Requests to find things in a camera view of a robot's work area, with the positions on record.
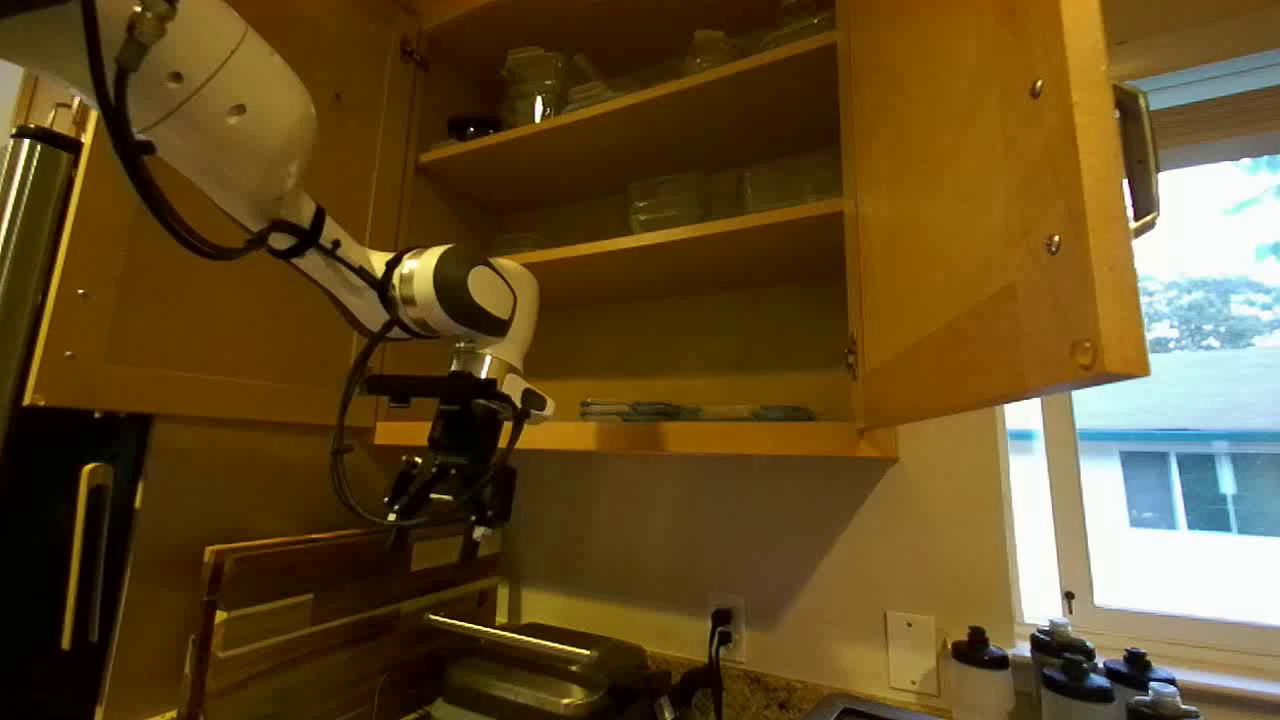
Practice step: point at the window with white frame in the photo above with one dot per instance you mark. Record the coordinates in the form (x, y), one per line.
(1149, 509)

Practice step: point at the black plug in outlet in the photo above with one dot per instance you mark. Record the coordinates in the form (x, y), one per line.
(726, 636)

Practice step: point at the stacked wooden cutting boards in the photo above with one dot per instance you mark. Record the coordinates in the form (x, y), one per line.
(328, 627)

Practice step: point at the white bottle black cap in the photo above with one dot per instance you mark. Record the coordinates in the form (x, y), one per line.
(1147, 689)
(1074, 689)
(979, 676)

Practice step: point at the wooden cupboard door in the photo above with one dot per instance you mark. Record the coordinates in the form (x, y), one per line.
(988, 243)
(140, 326)

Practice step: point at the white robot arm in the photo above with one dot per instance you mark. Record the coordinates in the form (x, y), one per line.
(188, 85)

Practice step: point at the open wooden cupboard shelves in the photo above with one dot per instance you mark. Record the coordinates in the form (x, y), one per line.
(689, 313)

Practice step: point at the glassware on cupboard shelves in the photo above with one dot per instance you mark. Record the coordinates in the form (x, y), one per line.
(693, 85)

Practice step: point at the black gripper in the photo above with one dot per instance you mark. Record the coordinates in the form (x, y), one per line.
(462, 464)

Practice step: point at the white wall outlet plate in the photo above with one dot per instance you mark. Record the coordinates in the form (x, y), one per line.
(909, 646)

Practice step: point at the stainless steel refrigerator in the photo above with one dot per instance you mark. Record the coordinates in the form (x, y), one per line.
(65, 472)

